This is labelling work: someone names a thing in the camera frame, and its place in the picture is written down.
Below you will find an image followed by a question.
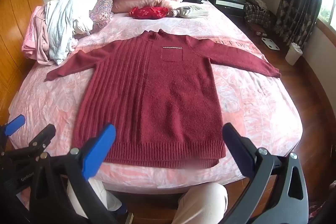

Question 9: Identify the window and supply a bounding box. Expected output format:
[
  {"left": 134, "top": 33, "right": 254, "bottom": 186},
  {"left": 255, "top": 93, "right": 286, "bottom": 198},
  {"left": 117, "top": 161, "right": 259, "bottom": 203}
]
[{"left": 316, "top": 0, "right": 336, "bottom": 28}]

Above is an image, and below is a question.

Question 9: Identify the white trash bin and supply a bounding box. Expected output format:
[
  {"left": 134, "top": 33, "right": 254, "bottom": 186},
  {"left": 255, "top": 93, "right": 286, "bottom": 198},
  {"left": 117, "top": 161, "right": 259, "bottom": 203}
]
[{"left": 285, "top": 42, "right": 303, "bottom": 65}]

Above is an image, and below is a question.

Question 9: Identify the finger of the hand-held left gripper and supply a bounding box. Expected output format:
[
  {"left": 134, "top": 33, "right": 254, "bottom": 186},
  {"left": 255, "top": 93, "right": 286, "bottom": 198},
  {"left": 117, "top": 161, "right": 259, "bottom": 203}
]
[
  {"left": 0, "top": 114, "right": 26, "bottom": 141},
  {"left": 26, "top": 124, "right": 56, "bottom": 159}
]

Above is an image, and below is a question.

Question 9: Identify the dark red knit sweater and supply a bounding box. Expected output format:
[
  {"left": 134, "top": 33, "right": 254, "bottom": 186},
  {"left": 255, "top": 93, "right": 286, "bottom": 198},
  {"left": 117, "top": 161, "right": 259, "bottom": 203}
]
[{"left": 44, "top": 29, "right": 282, "bottom": 169}]

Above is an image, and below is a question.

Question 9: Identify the pink leaf-print blanket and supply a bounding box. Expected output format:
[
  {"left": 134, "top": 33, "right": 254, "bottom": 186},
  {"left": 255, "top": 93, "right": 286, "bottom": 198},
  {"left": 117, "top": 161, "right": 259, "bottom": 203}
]
[{"left": 8, "top": 0, "right": 303, "bottom": 194}]

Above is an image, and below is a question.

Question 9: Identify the person's left leg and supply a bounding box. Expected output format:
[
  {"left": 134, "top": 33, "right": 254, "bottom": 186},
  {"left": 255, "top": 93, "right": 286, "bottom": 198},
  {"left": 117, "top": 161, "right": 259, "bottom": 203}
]
[{"left": 66, "top": 177, "right": 124, "bottom": 214}]

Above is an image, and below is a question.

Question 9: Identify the pale pink folded garment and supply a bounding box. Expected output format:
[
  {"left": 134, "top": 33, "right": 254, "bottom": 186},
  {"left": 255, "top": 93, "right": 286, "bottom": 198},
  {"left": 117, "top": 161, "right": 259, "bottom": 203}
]
[{"left": 22, "top": 6, "right": 50, "bottom": 62}]

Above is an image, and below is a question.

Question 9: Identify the purple floral pillow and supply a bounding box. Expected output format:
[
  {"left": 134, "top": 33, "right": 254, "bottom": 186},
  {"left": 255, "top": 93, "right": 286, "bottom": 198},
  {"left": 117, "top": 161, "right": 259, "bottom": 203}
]
[{"left": 89, "top": 0, "right": 115, "bottom": 29}]

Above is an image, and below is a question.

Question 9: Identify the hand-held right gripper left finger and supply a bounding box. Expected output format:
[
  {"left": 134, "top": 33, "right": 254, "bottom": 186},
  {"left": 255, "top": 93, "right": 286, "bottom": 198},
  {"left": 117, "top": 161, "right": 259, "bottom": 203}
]
[{"left": 59, "top": 123, "right": 116, "bottom": 224}]

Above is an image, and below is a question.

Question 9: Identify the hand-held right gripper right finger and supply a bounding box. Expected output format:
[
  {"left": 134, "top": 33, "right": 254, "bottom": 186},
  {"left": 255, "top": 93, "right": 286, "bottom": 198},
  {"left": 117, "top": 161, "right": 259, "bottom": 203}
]
[{"left": 222, "top": 123, "right": 310, "bottom": 224}]

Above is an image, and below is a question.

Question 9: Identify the dark blue slipper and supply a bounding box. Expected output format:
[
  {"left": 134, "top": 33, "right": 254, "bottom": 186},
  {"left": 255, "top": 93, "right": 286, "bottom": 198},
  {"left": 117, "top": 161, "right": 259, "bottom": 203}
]
[{"left": 110, "top": 203, "right": 128, "bottom": 215}]

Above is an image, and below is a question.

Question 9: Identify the black nightstand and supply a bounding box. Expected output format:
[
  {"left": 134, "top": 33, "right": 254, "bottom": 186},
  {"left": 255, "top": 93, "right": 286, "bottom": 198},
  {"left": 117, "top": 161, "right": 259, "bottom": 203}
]
[{"left": 210, "top": 0, "right": 247, "bottom": 17}]

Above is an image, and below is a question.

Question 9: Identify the orange wooden wardrobe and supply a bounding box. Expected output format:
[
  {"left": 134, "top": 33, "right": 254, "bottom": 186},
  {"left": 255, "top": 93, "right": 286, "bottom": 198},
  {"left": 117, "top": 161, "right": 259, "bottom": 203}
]
[{"left": 0, "top": 0, "right": 45, "bottom": 114}]

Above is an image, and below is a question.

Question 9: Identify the red embroidered cushion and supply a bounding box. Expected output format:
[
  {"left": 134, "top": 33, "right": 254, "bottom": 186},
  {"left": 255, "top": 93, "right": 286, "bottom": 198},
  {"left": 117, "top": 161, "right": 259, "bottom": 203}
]
[{"left": 129, "top": 6, "right": 168, "bottom": 19}]

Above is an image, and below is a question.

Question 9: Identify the white bathroom scale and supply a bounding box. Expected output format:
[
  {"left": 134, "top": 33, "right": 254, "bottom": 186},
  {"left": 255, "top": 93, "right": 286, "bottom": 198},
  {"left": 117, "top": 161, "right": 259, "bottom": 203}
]
[{"left": 261, "top": 36, "right": 281, "bottom": 51}]

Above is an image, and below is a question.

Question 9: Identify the white crumpled garment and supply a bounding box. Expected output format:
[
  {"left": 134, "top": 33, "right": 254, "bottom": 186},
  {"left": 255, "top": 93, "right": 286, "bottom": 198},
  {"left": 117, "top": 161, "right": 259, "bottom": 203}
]
[{"left": 45, "top": 0, "right": 97, "bottom": 65}]

